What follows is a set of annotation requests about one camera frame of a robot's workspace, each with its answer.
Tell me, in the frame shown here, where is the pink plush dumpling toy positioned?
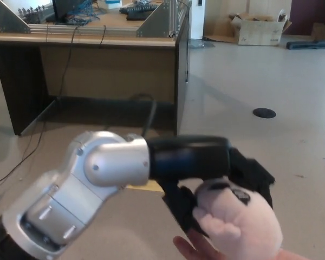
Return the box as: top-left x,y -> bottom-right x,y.
192,177 -> 284,254

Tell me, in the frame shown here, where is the black flat pad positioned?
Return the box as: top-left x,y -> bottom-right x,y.
126,11 -> 151,21

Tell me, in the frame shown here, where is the black round floor cover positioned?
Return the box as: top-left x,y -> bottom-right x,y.
253,107 -> 277,119

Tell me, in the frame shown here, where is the long black power cable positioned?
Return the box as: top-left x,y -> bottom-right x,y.
0,25 -> 81,189

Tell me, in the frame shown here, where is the open cardboard box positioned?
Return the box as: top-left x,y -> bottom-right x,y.
229,12 -> 293,46

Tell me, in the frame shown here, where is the blue cable bundle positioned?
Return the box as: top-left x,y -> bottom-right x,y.
67,0 -> 101,25

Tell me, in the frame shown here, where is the clear plastic bag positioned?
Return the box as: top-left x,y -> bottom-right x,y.
191,40 -> 216,49

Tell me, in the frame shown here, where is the black keyboard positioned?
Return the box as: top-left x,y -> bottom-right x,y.
119,5 -> 155,14

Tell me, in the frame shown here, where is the black monitor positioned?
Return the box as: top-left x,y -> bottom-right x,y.
45,0 -> 85,23

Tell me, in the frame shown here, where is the aluminium extrusion frame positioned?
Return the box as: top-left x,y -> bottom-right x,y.
0,0 -> 192,38

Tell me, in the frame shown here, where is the thin black hanging cable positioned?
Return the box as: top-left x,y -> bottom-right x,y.
184,16 -> 191,83

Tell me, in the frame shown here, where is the flat cardboard piece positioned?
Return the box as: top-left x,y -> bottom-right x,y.
204,18 -> 241,43

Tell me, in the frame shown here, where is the yellow floor sheet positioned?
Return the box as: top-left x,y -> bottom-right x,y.
126,181 -> 165,193

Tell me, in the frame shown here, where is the wooden desk with black sides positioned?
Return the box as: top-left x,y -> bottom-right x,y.
0,0 -> 193,138

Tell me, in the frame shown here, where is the small cardboard box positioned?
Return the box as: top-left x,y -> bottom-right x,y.
311,16 -> 325,41

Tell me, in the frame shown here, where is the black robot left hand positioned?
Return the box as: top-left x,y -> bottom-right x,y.
147,135 -> 276,236

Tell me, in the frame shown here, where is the black robot wrist cable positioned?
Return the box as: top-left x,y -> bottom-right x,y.
129,93 -> 158,137

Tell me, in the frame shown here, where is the black foam tray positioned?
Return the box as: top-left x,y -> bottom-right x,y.
286,39 -> 325,51

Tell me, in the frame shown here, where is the person's bare hand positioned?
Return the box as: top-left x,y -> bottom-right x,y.
173,235 -> 325,260

